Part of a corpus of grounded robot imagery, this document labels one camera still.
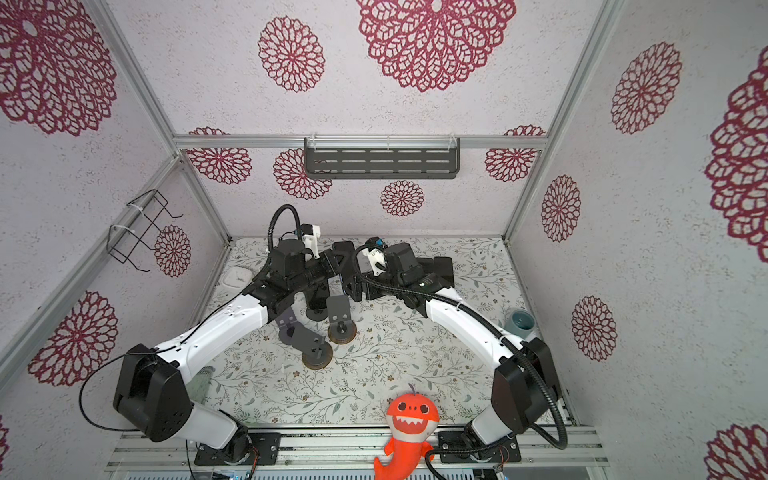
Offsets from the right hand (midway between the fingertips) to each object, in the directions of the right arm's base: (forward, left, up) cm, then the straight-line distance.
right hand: (355, 278), depth 79 cm
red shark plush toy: (-30, -15, -15) cm, 37 cm away
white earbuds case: (+15, +45, -20) cm, 52 cm away
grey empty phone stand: (-4, +22, -23) cm, 32 cm away
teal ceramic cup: (-1, -49, -20) cm, 53 cm away
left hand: (+5, +2, +3) cm, 6 cm away
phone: (+3, +3, +4) cm, 6 cm away
